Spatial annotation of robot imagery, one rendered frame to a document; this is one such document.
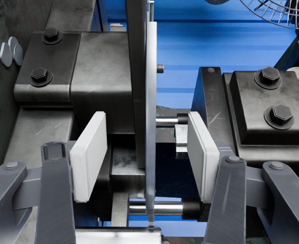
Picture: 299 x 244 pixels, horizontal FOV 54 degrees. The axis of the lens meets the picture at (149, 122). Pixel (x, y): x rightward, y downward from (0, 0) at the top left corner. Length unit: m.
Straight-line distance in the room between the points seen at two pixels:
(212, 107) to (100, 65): 0.17
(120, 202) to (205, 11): 2.33
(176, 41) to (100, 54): 1.98
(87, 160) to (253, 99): 0.27
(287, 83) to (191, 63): 1.74
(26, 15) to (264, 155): 0.32
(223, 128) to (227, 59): 1.88
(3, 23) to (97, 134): 0.18
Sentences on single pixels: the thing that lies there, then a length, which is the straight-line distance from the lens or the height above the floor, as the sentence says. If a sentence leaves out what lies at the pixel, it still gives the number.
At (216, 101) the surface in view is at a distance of 0.42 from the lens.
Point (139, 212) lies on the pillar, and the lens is 0.47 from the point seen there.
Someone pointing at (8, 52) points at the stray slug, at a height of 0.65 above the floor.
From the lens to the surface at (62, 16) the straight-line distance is 0.44.
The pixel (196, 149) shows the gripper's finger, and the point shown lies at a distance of 0.17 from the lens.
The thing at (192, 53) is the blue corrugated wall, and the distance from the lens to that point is 2.25.
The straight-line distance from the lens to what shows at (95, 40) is 0.34.
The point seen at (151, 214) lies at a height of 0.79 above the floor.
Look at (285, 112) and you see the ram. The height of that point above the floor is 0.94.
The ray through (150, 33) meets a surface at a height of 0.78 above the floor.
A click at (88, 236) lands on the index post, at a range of 0.27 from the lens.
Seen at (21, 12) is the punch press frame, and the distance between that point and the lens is 0.36.
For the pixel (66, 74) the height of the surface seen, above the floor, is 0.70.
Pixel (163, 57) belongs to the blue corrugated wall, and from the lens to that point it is 2.20.
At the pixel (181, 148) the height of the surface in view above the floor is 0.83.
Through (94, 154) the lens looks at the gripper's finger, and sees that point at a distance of 0.17.
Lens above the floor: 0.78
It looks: level
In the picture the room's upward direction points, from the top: 90 degrees clockwise
